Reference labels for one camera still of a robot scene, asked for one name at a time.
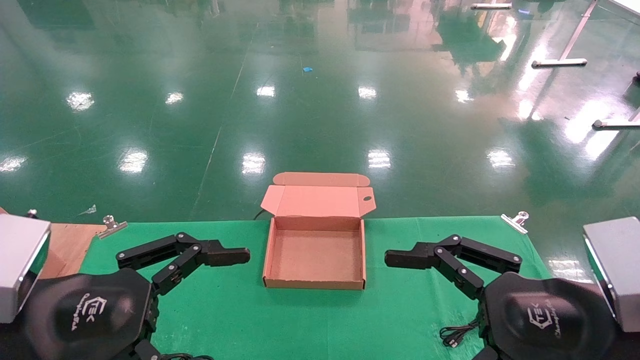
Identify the white metal stand with pole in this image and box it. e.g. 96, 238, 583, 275
531, 0, 599, 69

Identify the open brown cardboard box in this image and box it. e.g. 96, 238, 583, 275
260, 172, 377, 291

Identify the silver metal binder clip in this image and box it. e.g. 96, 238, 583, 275
97, 215, 128, 240
501, 211, 530, 235

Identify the white metal stand foot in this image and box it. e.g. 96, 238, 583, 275
592, 107, 640, 130

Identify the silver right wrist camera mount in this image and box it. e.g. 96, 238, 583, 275
582, 216, 640, 333

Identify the white table edge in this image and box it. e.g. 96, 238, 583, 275
611, 0, 640, 16

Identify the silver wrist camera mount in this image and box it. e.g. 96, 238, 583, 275
582, 216, 640, 333
0, 214, 52, 324

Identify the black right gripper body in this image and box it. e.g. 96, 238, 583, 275
480, 272, 618, 360

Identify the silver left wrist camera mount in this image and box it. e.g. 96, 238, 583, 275
0, 214, 52, 324

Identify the light wooden board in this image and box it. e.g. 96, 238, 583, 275
39, 223, 108, 280

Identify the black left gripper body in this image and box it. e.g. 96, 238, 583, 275
22, 268, 160, 360

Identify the green table cloth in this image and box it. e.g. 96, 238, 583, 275
80, 216, 556, 360

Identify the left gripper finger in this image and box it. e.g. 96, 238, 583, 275
116, 232, 251, 296
132, 342, 162, 360

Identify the black wired computer mouse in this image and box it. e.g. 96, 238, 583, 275
440, 322, 481, 349

